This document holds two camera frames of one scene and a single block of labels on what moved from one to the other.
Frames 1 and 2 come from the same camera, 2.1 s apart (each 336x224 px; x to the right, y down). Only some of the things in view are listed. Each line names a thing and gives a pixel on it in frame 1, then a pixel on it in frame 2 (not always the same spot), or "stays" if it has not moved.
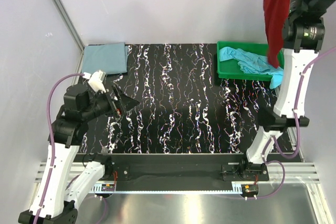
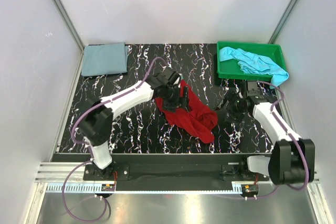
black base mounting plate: [184, 168] stays
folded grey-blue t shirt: [111, 58] stays
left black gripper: [124, 103] → [179, 102]
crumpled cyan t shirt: [252, 63] stays
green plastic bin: [230, 69] stays
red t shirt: [276, 2] → [198, 122]
